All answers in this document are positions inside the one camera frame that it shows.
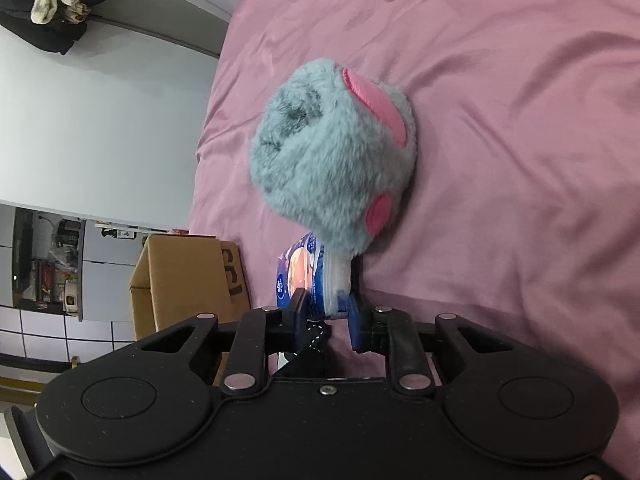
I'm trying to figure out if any blue tissue packet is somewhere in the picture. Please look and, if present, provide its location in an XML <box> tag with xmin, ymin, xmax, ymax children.
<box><xmin>274</xmin><ymin>232</ymin><xmax>352</xmax><ymax>322</ymax></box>

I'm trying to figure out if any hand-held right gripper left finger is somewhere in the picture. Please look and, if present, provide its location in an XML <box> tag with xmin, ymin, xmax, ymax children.
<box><xmin>135</xmin><ymin>287</ymin><xmax>309</xmax><ymax>393</ymax></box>

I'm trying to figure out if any black stitched fabric pouch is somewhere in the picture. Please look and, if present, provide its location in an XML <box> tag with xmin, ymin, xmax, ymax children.
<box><xmin>274</xmin><ymin>319</ymin><xmax>332</xmax><ymax>378</ymax></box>

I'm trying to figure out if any brown cardboard box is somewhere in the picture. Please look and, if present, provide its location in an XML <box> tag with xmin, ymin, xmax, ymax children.
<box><xmin>128</xmin><ymin>233</ymin><xmax>252</xmax><ymax>387</ymax></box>

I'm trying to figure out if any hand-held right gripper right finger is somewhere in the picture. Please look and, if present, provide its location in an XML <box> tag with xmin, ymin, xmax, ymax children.
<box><xmin>348</xmin><ymin>290</ymin><xmax>517</xmax><ymax>394</ymax></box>

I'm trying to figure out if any grey wardrobe door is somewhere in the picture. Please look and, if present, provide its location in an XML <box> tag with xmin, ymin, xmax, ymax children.
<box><xmin>86</xmin><ymin>0</ymin><xmax>237</xmax><ymax>59</ymax></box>

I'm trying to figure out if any pink bed sheet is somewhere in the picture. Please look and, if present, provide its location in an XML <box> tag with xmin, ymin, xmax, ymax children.
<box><xmin>187</xmin><ymin>0</ymin><xmax>640</xmax><ymax>413</ymax></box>

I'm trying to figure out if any cluttered wall shelf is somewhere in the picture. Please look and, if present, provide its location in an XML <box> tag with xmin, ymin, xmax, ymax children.
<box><xmin>12</xmin><ymin>206</ymin><xmax>84</xmax><ymax>319</ymax></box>

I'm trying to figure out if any blue-grey fluffy plush toy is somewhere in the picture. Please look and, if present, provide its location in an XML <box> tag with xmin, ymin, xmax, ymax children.
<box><xmin>248</xmin><ymin>58</ymin><xmax>419</xmax><ymax>261</ymax></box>

